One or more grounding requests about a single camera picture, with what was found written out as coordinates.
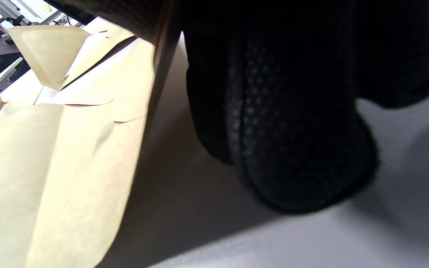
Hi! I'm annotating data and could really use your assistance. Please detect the person's right hand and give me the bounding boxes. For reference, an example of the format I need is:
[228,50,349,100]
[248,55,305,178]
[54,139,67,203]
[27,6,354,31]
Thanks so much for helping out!
[45,0,429,214]

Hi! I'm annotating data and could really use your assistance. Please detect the brown paper envelope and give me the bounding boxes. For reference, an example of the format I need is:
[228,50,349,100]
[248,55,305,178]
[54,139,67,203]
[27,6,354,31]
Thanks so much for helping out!
[0,35,181,268]
[9,25,137,92]

